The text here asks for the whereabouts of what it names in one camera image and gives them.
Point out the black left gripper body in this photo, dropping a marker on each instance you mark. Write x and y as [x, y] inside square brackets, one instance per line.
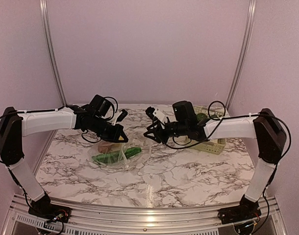
[106, 133]

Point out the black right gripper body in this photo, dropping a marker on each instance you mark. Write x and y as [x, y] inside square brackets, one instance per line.
[180, 127]

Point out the polka dot zip top bag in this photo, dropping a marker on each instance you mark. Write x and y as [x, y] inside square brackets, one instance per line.
[134, 140]

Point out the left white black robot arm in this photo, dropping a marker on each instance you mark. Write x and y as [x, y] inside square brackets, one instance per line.
[100, 117]

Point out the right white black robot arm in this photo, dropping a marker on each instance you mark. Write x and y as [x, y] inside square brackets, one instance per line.
[271, 133]

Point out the green fake cucumber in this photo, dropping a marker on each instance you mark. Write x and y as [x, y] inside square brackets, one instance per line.
[116, 156]

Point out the pale green plastic basket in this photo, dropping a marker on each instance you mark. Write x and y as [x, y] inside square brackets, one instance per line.
[213, 146]

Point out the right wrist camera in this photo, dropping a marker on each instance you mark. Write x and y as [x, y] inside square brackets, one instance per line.
[155, 114]

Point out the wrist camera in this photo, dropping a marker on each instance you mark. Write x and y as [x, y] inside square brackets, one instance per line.
[119, 116]
[155, 114]

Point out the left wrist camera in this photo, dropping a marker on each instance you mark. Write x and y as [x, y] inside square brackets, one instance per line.
[119, 116]

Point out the front aluminium rail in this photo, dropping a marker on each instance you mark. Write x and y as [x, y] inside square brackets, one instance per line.
[90, 219]

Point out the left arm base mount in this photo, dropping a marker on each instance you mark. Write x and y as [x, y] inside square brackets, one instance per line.
[51, 212]

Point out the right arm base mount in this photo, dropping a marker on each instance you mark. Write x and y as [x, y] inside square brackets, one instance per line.
[237, 214]

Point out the left aluminium frame post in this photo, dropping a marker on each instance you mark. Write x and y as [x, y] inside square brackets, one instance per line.
[50, 48]

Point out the aluminium frame post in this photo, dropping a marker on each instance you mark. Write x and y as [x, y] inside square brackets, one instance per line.
[50, 48]
[243, 53]

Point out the right aluminium frame post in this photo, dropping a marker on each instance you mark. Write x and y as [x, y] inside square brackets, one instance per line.
[243, 53]

